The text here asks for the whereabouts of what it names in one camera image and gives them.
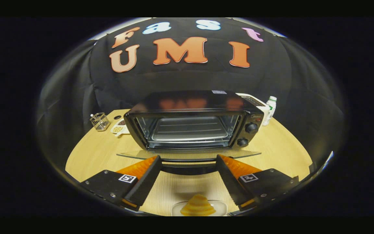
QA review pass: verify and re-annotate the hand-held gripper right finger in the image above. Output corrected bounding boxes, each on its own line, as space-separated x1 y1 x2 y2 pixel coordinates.
215 154 300 211

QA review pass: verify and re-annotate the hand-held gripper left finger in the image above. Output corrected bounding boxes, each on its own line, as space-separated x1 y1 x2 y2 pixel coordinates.
81 155 162 212

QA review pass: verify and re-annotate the golden croissant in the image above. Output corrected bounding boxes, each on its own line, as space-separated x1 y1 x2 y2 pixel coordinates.
180 194 217 216

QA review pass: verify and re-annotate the black toaster oven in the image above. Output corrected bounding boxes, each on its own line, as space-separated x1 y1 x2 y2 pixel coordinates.
116 90 265 176

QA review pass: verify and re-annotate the clear glass plate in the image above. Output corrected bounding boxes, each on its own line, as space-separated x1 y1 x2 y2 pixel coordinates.
171 200 228 217

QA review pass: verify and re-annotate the white printed snack packet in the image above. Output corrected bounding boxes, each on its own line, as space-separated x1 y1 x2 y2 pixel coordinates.
110 119 130 137

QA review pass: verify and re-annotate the small white bottle green label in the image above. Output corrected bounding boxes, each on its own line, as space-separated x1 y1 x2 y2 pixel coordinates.
262 96 278 127

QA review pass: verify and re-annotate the white box appliance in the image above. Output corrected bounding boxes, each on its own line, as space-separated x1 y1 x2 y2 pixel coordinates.
236 93 270 126

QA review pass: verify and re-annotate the black backdrop cloth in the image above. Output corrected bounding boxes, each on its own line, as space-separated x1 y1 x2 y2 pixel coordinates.
36 18 348 169

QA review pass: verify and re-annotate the wire mesh holder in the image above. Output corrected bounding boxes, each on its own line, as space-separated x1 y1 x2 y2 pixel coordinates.
90 112 111 132

